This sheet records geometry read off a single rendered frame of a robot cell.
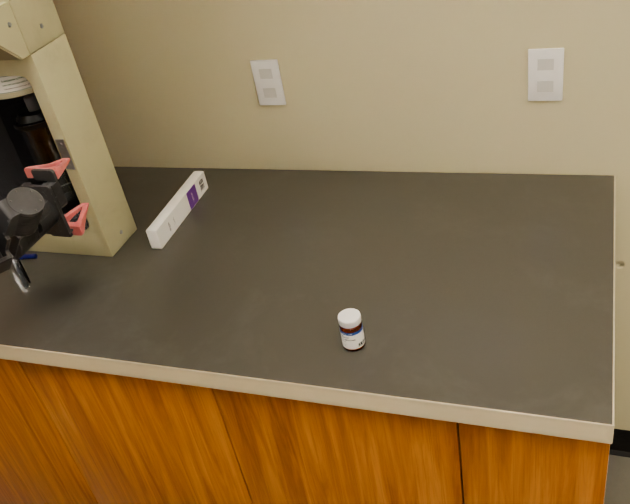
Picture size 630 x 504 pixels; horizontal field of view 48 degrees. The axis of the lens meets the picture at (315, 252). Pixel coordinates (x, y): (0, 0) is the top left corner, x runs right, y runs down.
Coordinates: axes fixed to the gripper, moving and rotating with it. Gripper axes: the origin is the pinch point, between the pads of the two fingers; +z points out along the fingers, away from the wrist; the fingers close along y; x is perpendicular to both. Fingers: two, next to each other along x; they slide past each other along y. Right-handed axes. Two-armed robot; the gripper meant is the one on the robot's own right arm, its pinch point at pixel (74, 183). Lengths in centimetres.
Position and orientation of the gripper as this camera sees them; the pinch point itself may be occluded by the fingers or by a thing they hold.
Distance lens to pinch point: 140.8
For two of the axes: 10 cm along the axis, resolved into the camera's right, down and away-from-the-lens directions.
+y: -1.7, -8.0, -5.7
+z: 3.2, -6.0, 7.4
